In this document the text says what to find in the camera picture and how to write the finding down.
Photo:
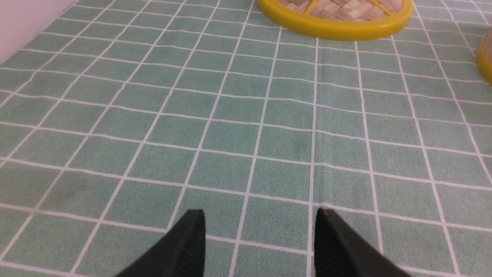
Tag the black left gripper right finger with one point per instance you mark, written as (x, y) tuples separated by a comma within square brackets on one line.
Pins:
[(339, 251)]

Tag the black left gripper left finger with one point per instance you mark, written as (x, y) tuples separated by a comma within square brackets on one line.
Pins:
[(180, 253)]

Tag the green checkered tablecloth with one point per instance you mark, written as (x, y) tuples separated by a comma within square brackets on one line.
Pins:
[(123, 114)]

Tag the yellow bamboo steamer lid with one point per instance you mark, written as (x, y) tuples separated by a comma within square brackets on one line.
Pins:
[(341, 20)]

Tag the yellow bamboo steamer basket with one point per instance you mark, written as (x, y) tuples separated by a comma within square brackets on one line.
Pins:
[(484, 57)]

